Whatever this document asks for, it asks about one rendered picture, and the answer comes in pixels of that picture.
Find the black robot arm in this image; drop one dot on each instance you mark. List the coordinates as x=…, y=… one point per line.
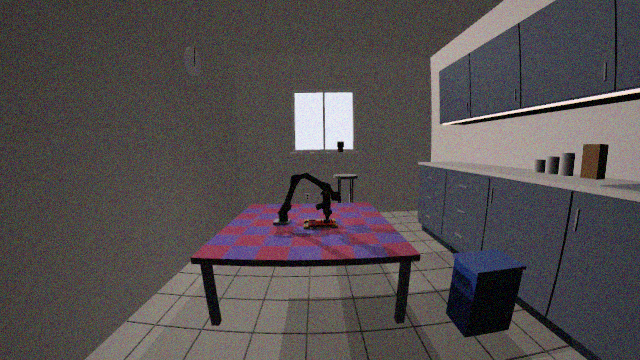
x=335, y=196

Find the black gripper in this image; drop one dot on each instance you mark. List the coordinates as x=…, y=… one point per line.
x=327, y=211

